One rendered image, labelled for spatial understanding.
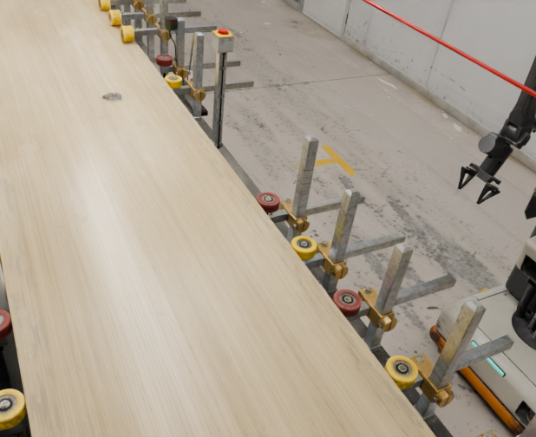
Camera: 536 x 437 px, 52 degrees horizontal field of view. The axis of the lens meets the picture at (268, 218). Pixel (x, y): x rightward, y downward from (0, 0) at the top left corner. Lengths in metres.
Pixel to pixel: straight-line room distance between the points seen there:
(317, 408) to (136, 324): 0.49
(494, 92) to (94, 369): 3.93
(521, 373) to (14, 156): 2.09
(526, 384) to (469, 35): 3.12
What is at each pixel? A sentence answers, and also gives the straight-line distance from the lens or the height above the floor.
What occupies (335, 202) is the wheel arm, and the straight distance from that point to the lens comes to 2.04.
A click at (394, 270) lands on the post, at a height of 1.03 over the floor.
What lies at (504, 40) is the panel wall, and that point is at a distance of 4.66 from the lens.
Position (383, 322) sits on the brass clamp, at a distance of 1.60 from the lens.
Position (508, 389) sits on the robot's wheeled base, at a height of 0.21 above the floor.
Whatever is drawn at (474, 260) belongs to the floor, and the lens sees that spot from 3.40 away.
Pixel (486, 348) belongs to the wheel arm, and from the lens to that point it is 1.68.
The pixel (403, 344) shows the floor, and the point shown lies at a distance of 2.75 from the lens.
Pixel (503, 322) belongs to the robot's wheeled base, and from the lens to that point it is 2.66.
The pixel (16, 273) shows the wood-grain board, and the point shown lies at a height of 0.90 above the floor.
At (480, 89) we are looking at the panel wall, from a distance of 4.81.
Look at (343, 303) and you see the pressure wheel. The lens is 1.55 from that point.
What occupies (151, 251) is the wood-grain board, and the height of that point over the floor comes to 0.90.
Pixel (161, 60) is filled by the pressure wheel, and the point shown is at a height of 0.90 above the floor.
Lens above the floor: 1.99
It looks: 37 degrees down
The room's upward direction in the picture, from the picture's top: 8 degrees clockwise
